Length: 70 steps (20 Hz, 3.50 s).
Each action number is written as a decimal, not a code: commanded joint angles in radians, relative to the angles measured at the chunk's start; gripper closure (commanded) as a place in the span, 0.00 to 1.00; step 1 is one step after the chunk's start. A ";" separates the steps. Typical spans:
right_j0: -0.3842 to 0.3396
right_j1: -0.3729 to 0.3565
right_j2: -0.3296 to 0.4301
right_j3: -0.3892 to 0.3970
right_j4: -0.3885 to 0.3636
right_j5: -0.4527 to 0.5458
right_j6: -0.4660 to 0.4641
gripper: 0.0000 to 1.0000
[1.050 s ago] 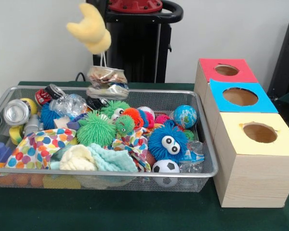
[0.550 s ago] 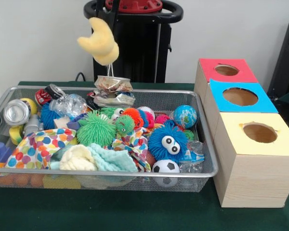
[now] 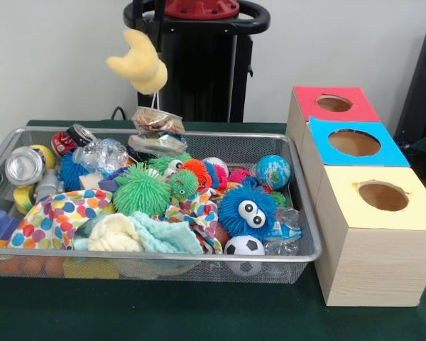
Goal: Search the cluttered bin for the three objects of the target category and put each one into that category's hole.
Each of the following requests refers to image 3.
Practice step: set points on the blue globe ball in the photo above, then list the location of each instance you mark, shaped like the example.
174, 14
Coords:
272, 172

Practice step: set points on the wooden box with three holes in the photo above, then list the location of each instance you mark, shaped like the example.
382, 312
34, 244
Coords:
376, 270

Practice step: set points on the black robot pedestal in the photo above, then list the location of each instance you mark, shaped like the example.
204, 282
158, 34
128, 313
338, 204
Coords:
206, 78

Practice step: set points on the large green spiky ball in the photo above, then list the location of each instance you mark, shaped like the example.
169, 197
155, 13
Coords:
142, 193

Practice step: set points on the yellow plush duck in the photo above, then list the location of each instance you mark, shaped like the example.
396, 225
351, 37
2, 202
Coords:
140, 65

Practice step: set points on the blue spiky ball with eyes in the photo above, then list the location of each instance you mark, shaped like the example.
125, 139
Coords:
234, 209

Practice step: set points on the crushed printed metal can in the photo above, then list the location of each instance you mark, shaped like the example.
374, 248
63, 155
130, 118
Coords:
156, 131

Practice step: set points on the cream yellow cloth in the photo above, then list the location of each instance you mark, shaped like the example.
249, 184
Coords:
111, 236

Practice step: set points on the black and white soccer ball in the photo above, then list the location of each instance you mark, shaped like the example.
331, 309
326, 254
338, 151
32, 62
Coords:
244, 246

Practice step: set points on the mint green cloth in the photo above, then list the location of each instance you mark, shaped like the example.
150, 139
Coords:
163, 234

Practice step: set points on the silver metal can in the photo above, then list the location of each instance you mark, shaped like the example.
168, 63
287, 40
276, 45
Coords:
23, 167

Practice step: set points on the black upright panel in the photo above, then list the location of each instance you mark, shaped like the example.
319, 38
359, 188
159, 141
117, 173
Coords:
420, 89

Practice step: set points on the purple building block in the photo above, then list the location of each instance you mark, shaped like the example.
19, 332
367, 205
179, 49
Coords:
0, 223

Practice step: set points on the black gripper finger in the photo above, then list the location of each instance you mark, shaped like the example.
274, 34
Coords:
158, 21

